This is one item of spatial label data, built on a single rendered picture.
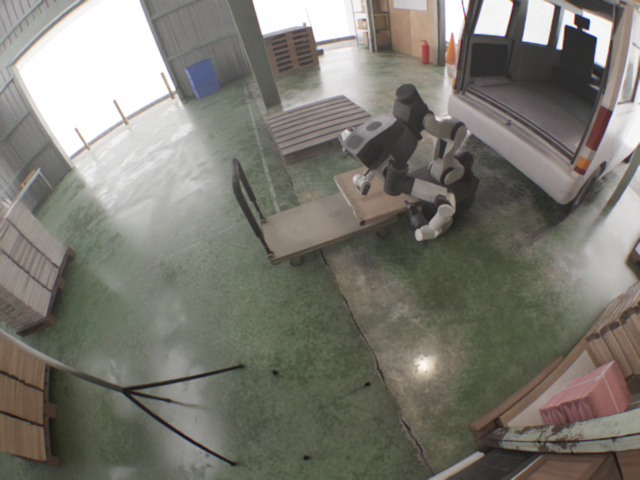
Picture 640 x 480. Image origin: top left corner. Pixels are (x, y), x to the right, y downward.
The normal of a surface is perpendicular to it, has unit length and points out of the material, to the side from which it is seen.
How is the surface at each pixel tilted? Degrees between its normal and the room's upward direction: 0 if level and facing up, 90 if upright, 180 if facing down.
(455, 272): 0
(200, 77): 90
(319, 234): 0
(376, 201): 0
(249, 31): 90
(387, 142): 79
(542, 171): 88
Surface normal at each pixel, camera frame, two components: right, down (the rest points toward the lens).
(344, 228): -0.17, -0.61
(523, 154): -0.93, 0.35
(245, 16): 0.33, 0.70
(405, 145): 0.41, 0.43
